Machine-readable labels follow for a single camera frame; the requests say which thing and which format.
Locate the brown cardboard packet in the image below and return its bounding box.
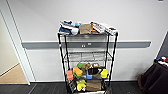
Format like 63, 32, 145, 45
78, 23, 93, 36

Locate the white round bowl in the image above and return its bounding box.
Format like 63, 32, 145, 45
70, 27, 81, 36

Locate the green toy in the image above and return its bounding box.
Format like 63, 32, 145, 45
76, 62, 85, 70

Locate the brown plush toy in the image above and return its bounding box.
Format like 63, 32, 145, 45
82, 62, 92, 72

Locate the orange packet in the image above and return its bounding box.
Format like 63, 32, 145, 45
90, 21, 98, 34

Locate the light blue bottle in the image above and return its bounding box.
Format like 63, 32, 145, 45
73, 21, 82, 29

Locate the white brown striped box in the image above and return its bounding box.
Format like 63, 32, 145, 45
93, 21, 107, 35

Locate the orange toy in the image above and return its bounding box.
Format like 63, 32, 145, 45
73, 66, 84, 78

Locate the dark blue folded cloth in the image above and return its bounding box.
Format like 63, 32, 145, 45
58, 26, 73, 35

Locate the small blue toy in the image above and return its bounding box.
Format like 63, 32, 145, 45
86, 71, 94, 80

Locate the grey white striped flat package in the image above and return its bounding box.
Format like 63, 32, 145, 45
59, 20, 74, 30

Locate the salmon pink toy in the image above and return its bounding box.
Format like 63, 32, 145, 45
66, 69, 75, 82

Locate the yellow-green toy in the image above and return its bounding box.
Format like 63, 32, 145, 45
99, 68, 110, 80

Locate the yellow toy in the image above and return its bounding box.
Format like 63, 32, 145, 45
76, 79, 87, 93

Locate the black bag with white label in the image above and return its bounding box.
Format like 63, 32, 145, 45
68, 79, 78, 94

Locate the black chair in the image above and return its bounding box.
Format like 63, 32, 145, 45
137, 56, 168, 94

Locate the small white item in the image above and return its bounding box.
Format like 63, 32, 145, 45
155, 56, 168, 64

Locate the black wire shelf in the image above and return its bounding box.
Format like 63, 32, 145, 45
56, 31, 120, 94

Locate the long grey wall band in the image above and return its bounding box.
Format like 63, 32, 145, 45
20, 40, 152, 50

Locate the white door frame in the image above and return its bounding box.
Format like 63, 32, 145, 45
0, 0, 32, 85

